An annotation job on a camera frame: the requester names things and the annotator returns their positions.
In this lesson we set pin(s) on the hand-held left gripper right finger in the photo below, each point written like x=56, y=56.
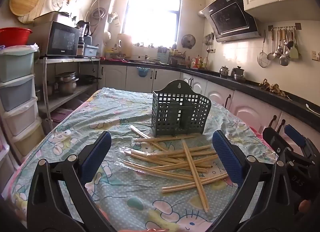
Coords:
x=226, y=157

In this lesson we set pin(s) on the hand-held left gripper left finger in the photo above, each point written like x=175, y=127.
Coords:
x=97, y=157

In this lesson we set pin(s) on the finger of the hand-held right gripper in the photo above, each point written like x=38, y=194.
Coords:
x=295, y=136
x=272, y=137

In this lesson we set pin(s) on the group of bamboo chopsticks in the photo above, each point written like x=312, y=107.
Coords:
x=190, y=162

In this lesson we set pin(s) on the green plastic utensil holder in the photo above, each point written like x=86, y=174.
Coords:
x=175, y=119

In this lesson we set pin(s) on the row of hanging kitchen utensils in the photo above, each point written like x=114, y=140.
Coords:
x=285, y=44

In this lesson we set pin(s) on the person's right hand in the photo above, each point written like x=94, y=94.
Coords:
x=305, y=205

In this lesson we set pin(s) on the cartoon printed tablecloth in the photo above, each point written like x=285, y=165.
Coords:
x=100, y=112

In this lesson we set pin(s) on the pile of dried roots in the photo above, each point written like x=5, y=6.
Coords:
x=272, y=87

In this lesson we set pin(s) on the black countertop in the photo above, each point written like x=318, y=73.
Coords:
x=250, y=87

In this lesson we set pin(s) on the metal shelf rack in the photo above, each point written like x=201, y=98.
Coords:
x=65, y=99

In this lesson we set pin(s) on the black frying pan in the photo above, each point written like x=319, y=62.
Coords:
x=87, y=78

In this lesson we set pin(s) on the stacked steel pots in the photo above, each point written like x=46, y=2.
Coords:
x=66, y=83

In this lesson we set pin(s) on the steel kettle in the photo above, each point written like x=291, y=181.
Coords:
x=224, y=72

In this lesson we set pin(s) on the small steel pot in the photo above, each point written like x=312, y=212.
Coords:
x=46, y=92

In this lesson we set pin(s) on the white plastic drawer unit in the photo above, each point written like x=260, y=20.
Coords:
x=6, y=164

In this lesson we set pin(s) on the blue hanging bin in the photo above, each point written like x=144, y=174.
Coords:
x=143, y=72

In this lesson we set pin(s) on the white base cabinets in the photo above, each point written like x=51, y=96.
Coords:
x=170, y=77

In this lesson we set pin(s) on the cluster of condiment bottles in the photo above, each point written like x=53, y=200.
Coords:
x=198, y=62

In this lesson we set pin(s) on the pastel plastic drawer tower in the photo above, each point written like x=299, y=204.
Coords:
x=17, y=92

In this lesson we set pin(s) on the blue plastic box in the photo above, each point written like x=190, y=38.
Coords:
x=91, y=51

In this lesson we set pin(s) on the small hanging kitchen tools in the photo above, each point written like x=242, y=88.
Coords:
x=210, y=42

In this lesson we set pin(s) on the tan cutting board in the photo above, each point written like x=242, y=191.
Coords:
x=125, y=44

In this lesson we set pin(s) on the small drawer organizer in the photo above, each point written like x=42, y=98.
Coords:
x=163, y=56

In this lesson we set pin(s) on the white round hanging utensil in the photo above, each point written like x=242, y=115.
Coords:
x=107, y=37

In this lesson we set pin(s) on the black blender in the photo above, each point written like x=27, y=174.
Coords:
x=83, y=37

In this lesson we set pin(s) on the black microwave oven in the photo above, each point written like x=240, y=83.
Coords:
x=60, y=39

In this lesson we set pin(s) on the black range hood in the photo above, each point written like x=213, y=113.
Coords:
x=230, y=17

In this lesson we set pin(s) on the red plastic basin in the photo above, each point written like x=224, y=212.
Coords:
x=13, y=36

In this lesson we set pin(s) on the metal baking tray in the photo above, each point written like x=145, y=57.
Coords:
x=50, y=17

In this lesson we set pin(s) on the round woven straw mat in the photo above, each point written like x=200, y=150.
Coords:
x=37, y=18

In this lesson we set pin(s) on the kitchen window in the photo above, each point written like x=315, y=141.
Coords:
x=152, y=14

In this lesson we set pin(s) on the glass pot lid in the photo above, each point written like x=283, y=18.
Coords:
x=60, y=0

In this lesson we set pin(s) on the wall socket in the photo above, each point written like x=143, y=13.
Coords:
x=315, y=56

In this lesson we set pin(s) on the wall-mounted utensil cup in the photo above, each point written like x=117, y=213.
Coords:
x=113, y=18

